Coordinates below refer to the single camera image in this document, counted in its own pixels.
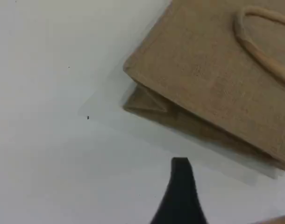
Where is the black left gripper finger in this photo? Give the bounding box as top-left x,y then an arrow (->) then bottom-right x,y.
149,157 -> 209,224

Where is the brown jute tote bag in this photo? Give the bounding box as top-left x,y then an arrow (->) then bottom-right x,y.
122,0 -> 285,173

